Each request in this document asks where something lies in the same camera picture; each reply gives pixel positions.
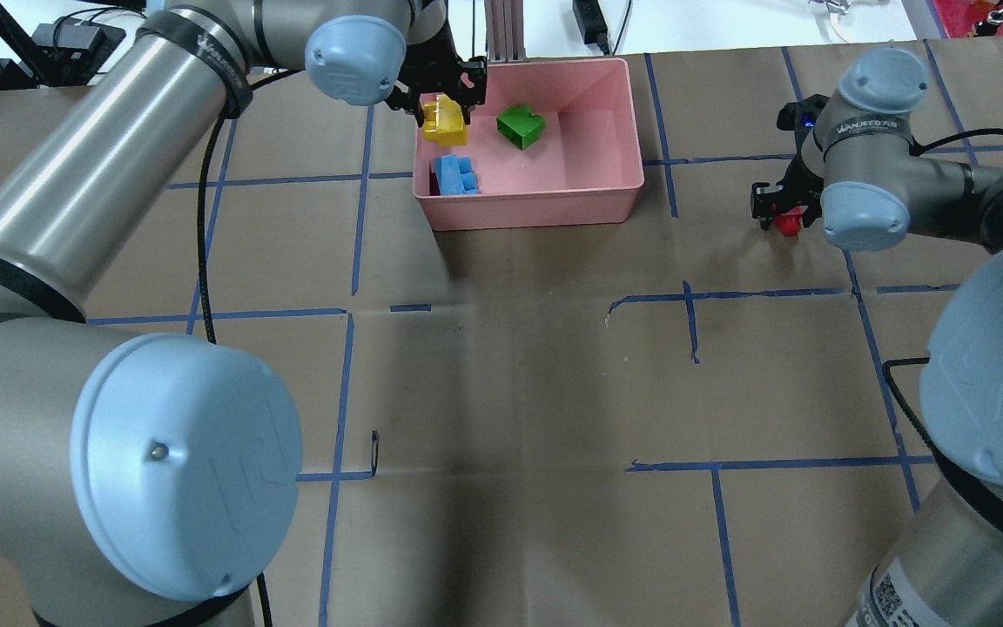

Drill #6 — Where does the pink plastic box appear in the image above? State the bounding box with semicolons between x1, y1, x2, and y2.
413;57;645;231

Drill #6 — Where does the aluminium frame post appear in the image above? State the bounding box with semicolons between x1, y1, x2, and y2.
484;0;527;63

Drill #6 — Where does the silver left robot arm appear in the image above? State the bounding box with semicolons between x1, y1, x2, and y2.
0;1;486;626

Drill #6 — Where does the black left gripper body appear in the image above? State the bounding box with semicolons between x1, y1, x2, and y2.
385;17;488;123

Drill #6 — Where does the yellow two-stud block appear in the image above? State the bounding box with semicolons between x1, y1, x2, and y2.
421;94;468;147

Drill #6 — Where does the black camera stand base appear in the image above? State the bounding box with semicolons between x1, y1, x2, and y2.
0;1;145;87

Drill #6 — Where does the black power adapter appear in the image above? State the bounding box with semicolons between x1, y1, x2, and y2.
570;0;609;53

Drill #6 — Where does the red small block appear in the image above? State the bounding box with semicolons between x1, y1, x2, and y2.
771;206;805;238

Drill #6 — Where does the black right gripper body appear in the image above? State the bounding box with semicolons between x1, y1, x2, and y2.
750;97;829;231

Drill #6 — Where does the green two-stud block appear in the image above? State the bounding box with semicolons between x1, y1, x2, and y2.
496;104;547;151

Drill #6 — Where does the blue three-stud block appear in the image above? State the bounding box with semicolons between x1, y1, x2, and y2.
431;154;481;196

